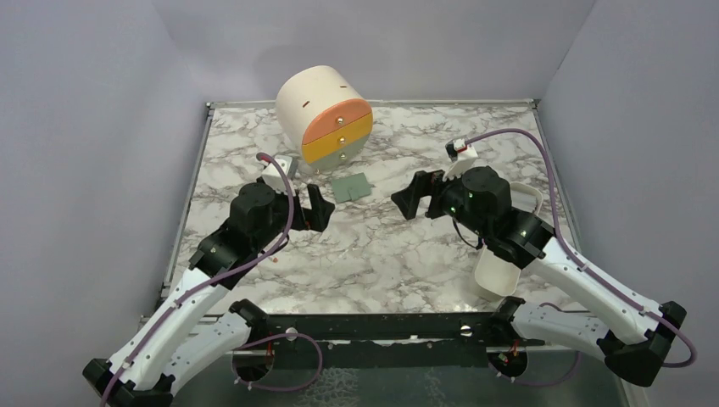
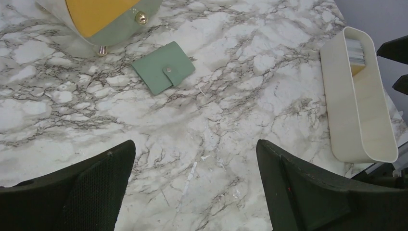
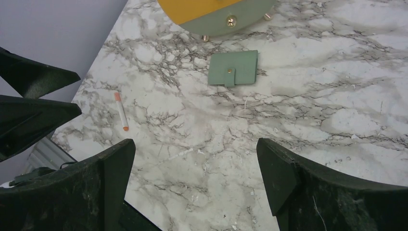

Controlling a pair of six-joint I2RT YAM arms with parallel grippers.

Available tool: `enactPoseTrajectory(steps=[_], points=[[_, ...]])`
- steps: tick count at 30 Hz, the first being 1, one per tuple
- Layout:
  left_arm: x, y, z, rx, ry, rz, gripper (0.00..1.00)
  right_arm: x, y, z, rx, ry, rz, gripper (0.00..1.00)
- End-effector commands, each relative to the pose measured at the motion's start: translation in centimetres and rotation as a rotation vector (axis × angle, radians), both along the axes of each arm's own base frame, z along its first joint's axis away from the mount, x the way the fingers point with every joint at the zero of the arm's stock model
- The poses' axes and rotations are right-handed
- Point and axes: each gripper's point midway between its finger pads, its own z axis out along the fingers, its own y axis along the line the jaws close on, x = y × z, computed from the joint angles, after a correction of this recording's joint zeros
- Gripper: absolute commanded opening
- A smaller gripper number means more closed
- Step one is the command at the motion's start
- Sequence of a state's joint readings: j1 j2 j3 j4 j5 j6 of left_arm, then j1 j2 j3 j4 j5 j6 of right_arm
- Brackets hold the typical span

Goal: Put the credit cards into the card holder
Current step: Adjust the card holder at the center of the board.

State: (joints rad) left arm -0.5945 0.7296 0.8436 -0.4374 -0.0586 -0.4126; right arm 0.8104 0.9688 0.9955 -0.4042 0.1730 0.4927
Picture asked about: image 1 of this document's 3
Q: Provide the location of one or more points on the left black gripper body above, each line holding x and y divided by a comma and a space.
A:
281, 211

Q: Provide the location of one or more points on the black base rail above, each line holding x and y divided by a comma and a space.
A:
366, 341

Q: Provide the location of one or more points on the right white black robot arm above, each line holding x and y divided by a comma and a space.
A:
630, 333

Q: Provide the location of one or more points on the round cream drawer cabinet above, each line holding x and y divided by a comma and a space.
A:
324, 117

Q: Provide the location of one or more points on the green card holder wallet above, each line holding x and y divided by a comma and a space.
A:
350, 188

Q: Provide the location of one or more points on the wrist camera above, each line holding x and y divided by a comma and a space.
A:
273, 177
462, 157

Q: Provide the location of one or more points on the white plastic tray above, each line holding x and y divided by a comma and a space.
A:
495, 278

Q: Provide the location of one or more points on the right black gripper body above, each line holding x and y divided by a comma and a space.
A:
444, 195

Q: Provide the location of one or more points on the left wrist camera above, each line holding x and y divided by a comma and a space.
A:
273, 177

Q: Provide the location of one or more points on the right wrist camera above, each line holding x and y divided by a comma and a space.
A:
462, 157

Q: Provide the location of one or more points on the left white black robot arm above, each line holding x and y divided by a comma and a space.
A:
163, 356

